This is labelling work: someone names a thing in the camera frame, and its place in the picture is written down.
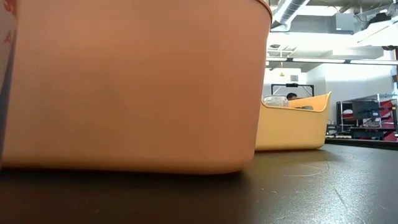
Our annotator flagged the black gantry frame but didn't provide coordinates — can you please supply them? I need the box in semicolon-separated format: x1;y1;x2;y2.
271;83;315;98

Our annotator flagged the orange plastic bin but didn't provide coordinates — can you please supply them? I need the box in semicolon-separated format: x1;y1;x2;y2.
0;0;274;175

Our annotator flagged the metal shelf with red bins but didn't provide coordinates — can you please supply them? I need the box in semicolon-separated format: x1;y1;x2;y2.
337;93;398;142

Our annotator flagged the silver ceiling air duct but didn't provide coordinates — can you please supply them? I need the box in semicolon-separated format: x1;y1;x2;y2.
269;0;311;32

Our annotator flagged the black computer monitor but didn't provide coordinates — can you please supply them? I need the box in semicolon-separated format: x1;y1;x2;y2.
352;101;381;121

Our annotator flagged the yellow plastic bin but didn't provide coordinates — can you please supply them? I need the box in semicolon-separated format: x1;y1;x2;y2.
254;91;333;152

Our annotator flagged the long ceiling light bar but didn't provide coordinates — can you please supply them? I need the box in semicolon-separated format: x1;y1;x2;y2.
266;57;398;66

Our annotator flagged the black desk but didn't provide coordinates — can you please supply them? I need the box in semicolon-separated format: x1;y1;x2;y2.
349;127;396;141

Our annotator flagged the clear plastic item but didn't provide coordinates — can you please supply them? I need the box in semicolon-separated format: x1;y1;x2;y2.
263;95;290;108

